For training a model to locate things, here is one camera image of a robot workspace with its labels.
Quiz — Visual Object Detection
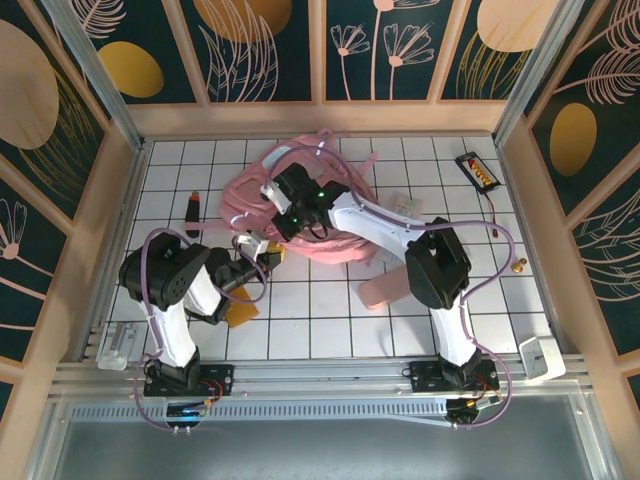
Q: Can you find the pink student backpack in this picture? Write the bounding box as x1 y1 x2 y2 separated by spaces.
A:
219 127 385 267

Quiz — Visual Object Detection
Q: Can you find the pink pencil case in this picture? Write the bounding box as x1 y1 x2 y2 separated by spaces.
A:
357 269 419 311

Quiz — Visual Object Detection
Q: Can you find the orange-brown leather wallet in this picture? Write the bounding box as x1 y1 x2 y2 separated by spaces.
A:
227 285 262 330

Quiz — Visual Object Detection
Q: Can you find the red and black marker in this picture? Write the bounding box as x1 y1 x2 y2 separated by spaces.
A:
184 190 203 239

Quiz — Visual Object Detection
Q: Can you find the black tray with red-orange items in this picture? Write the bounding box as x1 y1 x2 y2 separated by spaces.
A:
455 152 503 195

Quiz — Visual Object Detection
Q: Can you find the grey metal panel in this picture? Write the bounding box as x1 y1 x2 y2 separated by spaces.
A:
29 394 614 480

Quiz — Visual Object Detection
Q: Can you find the white square clock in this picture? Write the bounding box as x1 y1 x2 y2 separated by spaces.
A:
518 335 568 382

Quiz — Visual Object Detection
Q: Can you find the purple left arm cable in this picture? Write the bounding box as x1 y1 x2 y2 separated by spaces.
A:
133 227 271 432

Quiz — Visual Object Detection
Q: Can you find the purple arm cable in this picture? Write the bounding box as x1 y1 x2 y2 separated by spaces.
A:
264 142 516 431
133 227 271 432

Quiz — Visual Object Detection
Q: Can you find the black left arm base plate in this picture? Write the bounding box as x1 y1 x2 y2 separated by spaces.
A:
143 363 236 397

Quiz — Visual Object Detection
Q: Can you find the aluminium mounting rail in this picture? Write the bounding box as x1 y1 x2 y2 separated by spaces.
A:
49 353 586 401

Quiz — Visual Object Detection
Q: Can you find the aluminium side rail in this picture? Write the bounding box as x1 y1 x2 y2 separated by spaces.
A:
497 138 569 357
74 138 154 362

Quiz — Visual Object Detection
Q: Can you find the small electronics board with wires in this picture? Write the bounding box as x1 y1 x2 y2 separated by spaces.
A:
446 394 504 430
164 397 214 434

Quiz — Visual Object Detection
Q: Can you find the slotted grey cable duct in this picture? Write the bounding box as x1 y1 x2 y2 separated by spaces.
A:
69 402 451 426

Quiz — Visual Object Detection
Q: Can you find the thin red wire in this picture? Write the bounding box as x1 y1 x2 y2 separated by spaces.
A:
483 189 501 239

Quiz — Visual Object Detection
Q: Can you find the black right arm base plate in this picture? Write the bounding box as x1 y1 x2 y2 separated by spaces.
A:
409 358 500 394

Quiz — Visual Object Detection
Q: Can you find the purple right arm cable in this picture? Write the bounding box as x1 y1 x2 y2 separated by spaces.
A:
264 142 516 431

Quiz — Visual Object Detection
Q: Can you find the aluminium frame post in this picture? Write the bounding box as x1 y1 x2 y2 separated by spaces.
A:
42 0 149 154
492 0 581 146

